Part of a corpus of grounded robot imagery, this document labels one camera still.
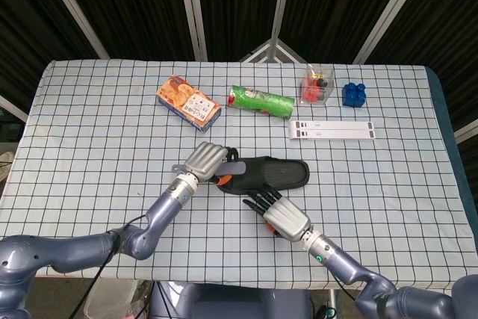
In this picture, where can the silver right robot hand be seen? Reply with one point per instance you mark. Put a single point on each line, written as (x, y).
(285, 218)

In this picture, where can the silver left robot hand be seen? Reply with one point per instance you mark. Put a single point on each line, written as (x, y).
(203, 162)

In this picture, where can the black rubber slipper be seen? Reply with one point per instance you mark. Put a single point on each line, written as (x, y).
(284, 175)

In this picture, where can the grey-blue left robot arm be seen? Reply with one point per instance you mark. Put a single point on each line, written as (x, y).
(149, 229)

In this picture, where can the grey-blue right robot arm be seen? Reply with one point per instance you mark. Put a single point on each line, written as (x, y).
(351, 266)

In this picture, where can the orange and blue snack box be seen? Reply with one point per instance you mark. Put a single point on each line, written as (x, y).
(179, 98)

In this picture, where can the green chip canister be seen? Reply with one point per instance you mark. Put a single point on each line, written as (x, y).
(265, 102)

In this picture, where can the grey-blue robot torso base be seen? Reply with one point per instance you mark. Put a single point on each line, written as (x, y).
(231, 302)

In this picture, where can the white black-checked tablecloth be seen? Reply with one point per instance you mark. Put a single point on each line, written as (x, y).
(93, 128)

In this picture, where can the clear bag of small items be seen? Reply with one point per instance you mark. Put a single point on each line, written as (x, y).
(315, 89)

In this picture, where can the blue toy building block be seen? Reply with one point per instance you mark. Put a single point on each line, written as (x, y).
(354, 95)

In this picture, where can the clear plastic storage bin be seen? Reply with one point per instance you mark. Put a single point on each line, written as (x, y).
(108, 298)

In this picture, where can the white screen foot frame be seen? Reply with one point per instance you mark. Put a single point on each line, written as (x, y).
(272, 52)

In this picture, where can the black folding screen white frame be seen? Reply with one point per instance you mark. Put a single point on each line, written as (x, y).
(142, 5)

